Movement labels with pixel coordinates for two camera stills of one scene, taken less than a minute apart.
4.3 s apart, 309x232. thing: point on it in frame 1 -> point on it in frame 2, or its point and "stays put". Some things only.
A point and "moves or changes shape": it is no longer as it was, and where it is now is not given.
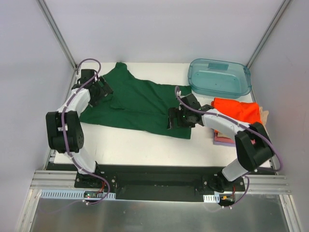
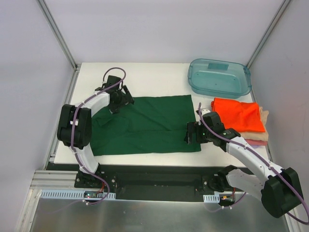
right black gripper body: [174, 118] -> [190, 133]
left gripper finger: [106, 89] -> [129, 94]
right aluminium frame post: [268, 32] stays put
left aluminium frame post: [56, 33] stays put
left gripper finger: [95, 102] -> [116, 108]
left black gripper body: [102, 88] -> [119, 100]
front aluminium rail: [42, 180] stays put
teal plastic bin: [219, 78] stays put
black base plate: [156, 182] stays put
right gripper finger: [173, 115] -> [190, 136]
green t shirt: [137, 104] moves or changes shape
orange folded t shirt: [247, 111] stays put
